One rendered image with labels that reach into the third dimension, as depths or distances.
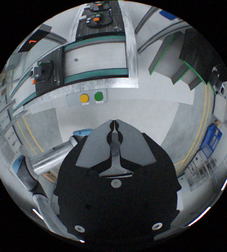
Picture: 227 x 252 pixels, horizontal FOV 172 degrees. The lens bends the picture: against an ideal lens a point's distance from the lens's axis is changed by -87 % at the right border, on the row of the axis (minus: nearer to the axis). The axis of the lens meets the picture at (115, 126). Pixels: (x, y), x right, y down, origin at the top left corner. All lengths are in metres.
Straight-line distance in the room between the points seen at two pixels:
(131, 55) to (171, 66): 0.18
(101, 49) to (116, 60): 0.10
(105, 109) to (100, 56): 0.31
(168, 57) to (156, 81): 0.24
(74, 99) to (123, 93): 0.27
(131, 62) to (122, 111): 0.30
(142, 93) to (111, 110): 0.22
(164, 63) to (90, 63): 0.33
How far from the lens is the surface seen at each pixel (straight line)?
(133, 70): 0.40
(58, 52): 0.51
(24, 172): 0.40
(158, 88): 0.56
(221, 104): 4.03
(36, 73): 0.46
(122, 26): 0.49
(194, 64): 0.26
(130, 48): 0.42
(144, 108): 0.55
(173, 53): 0.36
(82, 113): 0.56
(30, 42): 0.36
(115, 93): 0.49
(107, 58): 0.44
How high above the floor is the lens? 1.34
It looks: 58 degrees down
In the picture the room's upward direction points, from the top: 177 degrees clockwise
